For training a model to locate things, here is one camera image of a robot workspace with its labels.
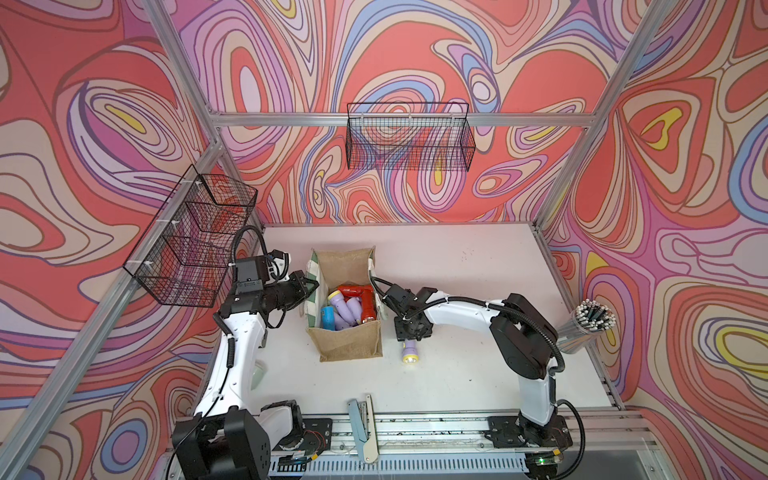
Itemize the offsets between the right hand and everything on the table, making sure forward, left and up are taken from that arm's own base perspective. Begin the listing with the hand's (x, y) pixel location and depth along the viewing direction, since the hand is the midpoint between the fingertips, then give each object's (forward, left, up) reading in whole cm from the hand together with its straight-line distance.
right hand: (410, 341), depth 90 cm
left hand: (+7, +24, +22) cm, 34 cm away
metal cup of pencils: (-3, -44, +17) cm, 48 cm away
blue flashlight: (+3, +24, +11) cm, 26 cm away
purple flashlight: (+3, +21, +8) cm, 23 cm away
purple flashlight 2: (-5, +1, +4) cm, 7 cm away
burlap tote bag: (+16, +25, +16) cm, 34 cm away
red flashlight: (+14, +18, +8) cm, 24 cm away
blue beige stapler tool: (-24, +14, +4) cm, 27 cm away
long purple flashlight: (+8, +21, +10) cm, 25 cm away
